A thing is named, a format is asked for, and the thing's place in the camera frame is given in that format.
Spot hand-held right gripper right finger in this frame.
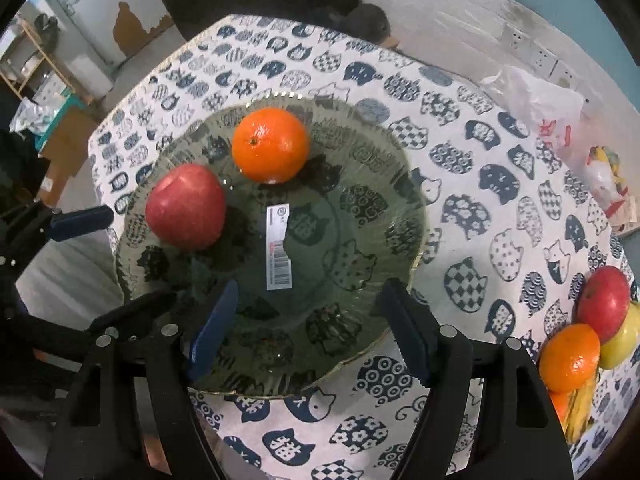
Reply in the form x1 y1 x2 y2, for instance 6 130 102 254
375 277 576 480

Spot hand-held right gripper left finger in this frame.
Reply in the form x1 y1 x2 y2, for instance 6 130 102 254
42 279 241 480

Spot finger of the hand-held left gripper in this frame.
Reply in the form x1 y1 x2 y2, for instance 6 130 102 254
46 204 116 244
87 289 179 342

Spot clear glass plate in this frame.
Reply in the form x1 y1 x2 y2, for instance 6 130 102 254
114 91 428 401

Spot red apple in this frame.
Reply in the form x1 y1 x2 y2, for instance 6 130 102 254
145 162 228 252
576 265 632 345

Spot orange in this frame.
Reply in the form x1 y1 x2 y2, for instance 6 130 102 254
538 323 602 395
231 107 311 185
547 390 573 423

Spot brown cardboard box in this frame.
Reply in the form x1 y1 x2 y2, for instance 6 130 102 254
37 105 99 206

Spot white barcode label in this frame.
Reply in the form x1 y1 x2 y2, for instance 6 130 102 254
264 205 294 292

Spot crumpled white plastic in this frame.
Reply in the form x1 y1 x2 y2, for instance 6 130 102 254
10 99 49 134

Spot cat print tablecloth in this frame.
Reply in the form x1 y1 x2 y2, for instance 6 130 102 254
87 12 640 480

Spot wooden shelf rack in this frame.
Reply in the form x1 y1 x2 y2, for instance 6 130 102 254
0 14 98 111

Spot bunch of yellow bananas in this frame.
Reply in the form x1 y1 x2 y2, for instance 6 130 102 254
562 372 599 443

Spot white door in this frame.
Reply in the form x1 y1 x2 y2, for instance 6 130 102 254
39 0 177 72

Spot light wooden blocks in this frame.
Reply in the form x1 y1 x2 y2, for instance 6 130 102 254
607 200 639 235

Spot colourful snack packet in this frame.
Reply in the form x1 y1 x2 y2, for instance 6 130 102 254
584 145 627 213

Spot white plastic bag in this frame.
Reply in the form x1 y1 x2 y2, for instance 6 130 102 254
482 65 587 161

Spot white wall socket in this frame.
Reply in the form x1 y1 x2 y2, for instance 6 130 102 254
552 60 583 86
531 42 557 71
502 25 531 53

